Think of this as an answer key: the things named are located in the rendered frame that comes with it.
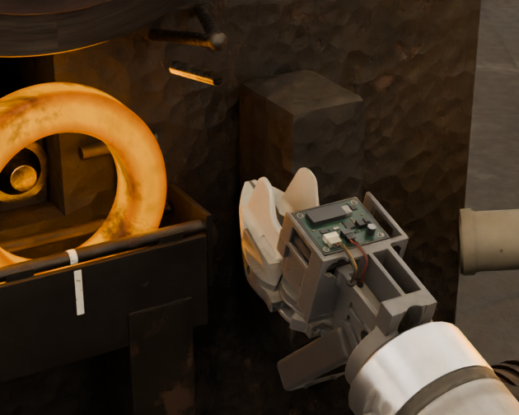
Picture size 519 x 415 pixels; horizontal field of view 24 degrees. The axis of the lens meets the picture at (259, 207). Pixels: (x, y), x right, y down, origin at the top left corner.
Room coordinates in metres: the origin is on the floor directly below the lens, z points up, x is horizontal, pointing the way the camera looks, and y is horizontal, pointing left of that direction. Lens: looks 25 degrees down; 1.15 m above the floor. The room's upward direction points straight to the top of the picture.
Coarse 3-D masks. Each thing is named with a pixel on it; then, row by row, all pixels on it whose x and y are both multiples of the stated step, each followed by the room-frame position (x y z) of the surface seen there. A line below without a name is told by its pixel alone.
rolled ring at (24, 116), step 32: (32, 96) 0.85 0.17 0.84; (64, 96) 0.86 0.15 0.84; (96, 96) 0.87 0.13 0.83; (0, 128) 0.83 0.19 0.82; (32, 128) 0.84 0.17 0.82; (64, 128) 0.86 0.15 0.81; (96, 128) 0.87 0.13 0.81; (128, 128) 0.88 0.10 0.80; (0, 160) 0.83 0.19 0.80; (128, 160) 0.88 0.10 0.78; (160, 160) 0.90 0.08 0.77; (128, 192) 0.89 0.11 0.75; (160, 192) 0.89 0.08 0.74; (128, 224) 0.88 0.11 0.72; (0, 256) 0.83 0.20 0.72
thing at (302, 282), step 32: (288, 224) 0.74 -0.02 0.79; (320, 224) 0.74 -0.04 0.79; (352, 224) 0.75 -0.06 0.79; (288, 256) 0.75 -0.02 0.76; (320, 256) 0.71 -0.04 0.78; (352, 256) 0.71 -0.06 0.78; (384, 256) 0.73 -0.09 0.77; (288, 288) 0.75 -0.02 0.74; (320, 288) 0.71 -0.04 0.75; (352, 288) 0.70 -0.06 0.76; (384, 288) 0.70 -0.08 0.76; (416, 288) 0.70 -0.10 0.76; (288, 320) 0.74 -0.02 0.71; (320, 320) 0.73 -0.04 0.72; (352, 320) 0.71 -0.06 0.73; (384, 320) 0.67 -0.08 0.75; (416, 320) 0.69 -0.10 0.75; (352, 352) 0.67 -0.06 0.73
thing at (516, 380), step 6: (510, 360) 0.98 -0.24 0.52; (516, 360) 0.98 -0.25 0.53; (492, 366) 0.98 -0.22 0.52; (498, 366) 0.97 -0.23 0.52; (504, 366) 0.96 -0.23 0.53; (510, 366) 0.96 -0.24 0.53; (516, 366) 0.96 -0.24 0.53; (498, 372) 0.95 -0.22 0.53; (504, 372) 0.95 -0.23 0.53; (510, 372) 0.95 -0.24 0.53; (516, 372) 0.95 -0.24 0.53; (504, 378) 0.94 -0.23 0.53; (510, 378) 0.94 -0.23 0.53; (516, 378) 0.94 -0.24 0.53; (510, 384) 0.93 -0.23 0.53; (516, 384) 0.93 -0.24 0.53
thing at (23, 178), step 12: (24, 156) 0.94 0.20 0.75; (36, 156) 0.96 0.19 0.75; (12, 168) 0.93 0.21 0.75; (24, 168) 0.93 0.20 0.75; (36, 168) 0.94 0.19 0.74; (0, 180) 0.93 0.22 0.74; (12, 180) 0.93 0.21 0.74; (24, 180) 0.93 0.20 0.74; (36, 180) 0.94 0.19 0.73; (12, 192) 0.94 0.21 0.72; (24, 192) 0.94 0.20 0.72
